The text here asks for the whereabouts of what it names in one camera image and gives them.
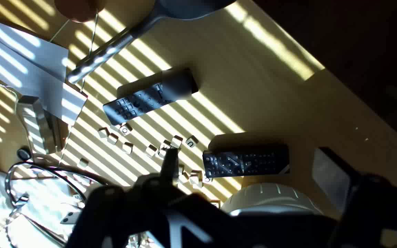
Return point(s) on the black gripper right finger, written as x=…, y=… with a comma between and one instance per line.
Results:
x=333, y=178

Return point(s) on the black remote control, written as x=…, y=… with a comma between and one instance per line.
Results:
x=152, y=95

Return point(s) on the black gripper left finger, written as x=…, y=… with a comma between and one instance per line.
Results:
x=169, y=164

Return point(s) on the white folded paper box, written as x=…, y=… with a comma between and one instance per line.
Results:
x=24, y=69

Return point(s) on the brown round object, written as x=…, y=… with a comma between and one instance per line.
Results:
x=79, y=9

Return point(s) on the black remote with white sticker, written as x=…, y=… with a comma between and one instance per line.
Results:
x=248, y=161

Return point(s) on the small cream letter tile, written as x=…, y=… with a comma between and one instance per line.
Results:
x=177, y=141
x=129, y=148
x=191, y=141
x=151, y=150
x=187, y=174
x=197, y=177
x=125, y=130
x=103, y=133
x=114, y=138

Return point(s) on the shiny silver wrapper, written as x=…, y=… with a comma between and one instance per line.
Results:
x=42, y=124

